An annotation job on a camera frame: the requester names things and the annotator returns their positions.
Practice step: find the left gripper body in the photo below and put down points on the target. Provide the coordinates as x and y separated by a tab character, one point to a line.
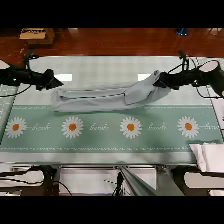
46	80

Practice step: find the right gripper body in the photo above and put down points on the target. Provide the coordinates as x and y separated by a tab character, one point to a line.
170	80

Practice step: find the light grey shirt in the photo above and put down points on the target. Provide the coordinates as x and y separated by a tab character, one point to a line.
100	98

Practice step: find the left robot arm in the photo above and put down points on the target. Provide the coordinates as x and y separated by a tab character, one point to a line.
16	76

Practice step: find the cardboard box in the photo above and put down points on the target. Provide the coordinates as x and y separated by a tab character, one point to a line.
35	35

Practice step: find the blue object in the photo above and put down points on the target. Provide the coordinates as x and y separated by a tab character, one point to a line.
181	31

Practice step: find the white garment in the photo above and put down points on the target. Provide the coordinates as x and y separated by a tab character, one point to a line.
211	156

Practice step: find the silver frame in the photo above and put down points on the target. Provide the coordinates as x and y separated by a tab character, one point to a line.
140	185

